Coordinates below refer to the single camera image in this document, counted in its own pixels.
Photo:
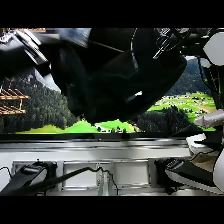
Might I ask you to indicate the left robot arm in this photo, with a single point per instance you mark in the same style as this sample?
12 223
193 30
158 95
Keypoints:
30 173

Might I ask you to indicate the black garment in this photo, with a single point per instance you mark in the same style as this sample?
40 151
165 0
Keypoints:
110 83

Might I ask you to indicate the grey garment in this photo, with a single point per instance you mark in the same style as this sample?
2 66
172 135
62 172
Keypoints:
211 119

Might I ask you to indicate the silver frame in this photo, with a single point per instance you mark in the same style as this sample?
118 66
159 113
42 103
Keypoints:
100 151

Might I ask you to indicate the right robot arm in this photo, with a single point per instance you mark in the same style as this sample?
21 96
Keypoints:
186 173

